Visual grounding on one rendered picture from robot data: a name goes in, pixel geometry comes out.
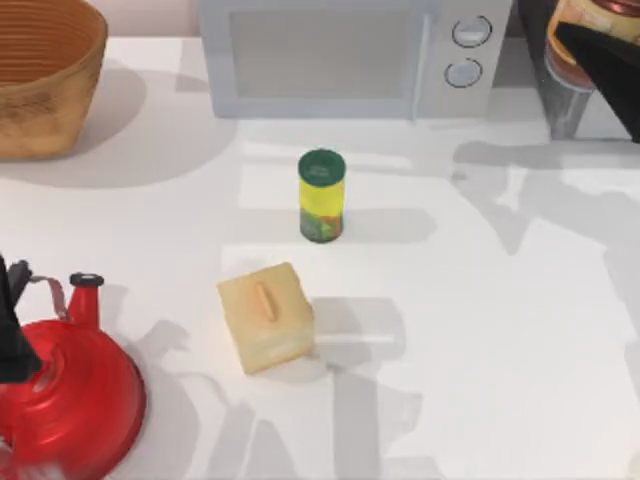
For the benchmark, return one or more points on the brown woven basket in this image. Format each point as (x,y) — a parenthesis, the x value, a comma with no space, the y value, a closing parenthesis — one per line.
(45,100)

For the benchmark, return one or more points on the yellow and green can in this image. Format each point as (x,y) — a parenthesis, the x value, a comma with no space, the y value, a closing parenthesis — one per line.
(321,200)

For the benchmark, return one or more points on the silver and orange appliance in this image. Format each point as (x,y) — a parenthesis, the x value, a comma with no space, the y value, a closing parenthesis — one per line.
(567,100)

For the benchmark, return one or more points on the red kettle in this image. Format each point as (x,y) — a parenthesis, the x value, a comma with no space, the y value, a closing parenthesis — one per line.
(75,390)

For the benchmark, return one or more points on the round microwave knob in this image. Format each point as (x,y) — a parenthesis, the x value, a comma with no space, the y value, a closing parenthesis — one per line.
(464,73)
(472,31)

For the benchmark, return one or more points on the pale yellow box with slot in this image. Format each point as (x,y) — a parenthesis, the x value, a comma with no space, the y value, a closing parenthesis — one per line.
(265,320)

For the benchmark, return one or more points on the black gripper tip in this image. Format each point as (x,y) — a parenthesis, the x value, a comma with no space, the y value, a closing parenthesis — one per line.
(12,330)

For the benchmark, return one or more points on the pale microwave oven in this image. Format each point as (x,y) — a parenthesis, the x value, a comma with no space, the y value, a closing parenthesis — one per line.
(320,60)

